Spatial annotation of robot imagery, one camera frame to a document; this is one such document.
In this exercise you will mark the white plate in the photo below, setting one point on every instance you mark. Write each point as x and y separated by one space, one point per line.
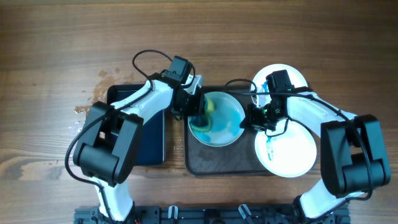
296 78
289 151
225 121

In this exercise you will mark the green and yellow sponge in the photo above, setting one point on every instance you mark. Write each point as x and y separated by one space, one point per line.
203 122

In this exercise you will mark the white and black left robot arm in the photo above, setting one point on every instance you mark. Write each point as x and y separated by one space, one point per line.
104 152

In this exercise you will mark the dark brown serving tray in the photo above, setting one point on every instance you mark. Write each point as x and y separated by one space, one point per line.
238 158

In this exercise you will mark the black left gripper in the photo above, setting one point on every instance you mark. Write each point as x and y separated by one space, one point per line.
197 107

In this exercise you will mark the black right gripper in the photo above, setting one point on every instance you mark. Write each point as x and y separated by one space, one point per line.
251 121

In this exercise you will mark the dark blue water tray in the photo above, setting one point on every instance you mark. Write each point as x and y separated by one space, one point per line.
152 147

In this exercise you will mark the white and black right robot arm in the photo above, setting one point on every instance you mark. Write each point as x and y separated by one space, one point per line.
353 157

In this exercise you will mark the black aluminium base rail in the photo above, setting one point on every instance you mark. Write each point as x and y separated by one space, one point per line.
278 213

